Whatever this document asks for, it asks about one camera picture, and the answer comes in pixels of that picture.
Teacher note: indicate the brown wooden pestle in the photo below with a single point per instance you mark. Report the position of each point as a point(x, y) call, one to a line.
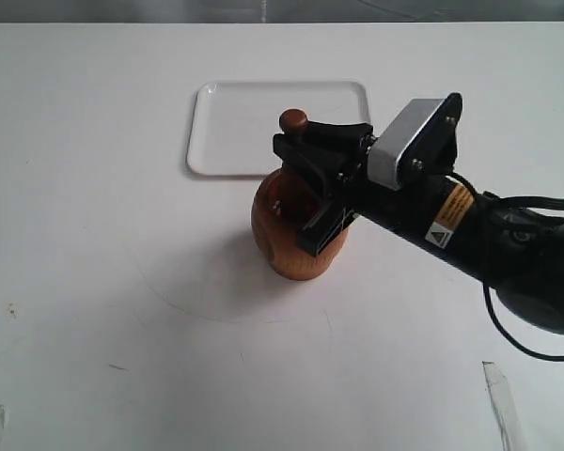
point(293, 124)

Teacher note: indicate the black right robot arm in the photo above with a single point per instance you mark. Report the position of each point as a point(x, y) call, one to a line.
point(405, 181)

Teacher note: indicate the clear tape strip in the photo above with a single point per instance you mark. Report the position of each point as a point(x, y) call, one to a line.
point(504, 408)

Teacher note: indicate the wooden mortar bowl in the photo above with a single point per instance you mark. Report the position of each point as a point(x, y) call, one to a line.
point(282, 205)

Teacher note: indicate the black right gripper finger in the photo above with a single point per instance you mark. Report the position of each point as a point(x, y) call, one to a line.
point(317, 167)
point(340, 138)

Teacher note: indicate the white rectangular tray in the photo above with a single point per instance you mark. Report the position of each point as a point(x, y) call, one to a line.
point(234, 121)

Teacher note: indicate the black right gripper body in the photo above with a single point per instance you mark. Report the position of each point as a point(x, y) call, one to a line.
point(434, 213)

